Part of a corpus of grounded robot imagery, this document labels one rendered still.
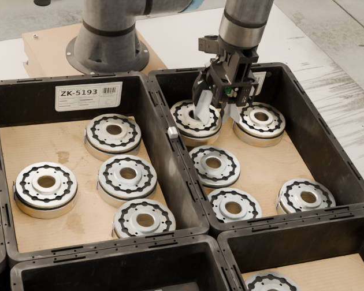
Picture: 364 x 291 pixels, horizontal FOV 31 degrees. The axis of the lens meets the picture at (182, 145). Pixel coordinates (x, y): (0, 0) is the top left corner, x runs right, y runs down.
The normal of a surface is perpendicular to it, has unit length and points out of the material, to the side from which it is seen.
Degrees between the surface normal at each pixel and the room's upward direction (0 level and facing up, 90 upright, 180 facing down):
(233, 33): 88
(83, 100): 90
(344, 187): 90
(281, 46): 0
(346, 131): 0
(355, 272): 0
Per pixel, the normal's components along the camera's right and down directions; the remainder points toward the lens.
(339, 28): 0.15, -0.72
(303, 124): -0.94, 0.10
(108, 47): 0.07, 0.43
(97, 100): 0.29, 0.69
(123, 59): 0.53, 0.37
